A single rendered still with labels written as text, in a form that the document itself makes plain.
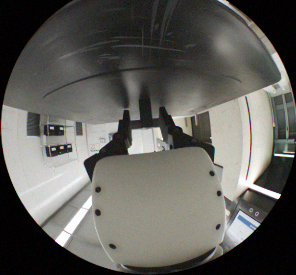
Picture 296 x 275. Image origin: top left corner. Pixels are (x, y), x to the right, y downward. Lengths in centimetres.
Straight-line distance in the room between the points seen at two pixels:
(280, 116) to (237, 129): 95
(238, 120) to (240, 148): 10
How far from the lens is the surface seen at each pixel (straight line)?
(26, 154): 280
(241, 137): 43
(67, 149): 325
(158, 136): 323
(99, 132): 474
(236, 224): 67
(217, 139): 62
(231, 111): 45
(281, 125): 132
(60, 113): 15
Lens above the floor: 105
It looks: 3 degrees down
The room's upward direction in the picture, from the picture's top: 174 degrees clockwise
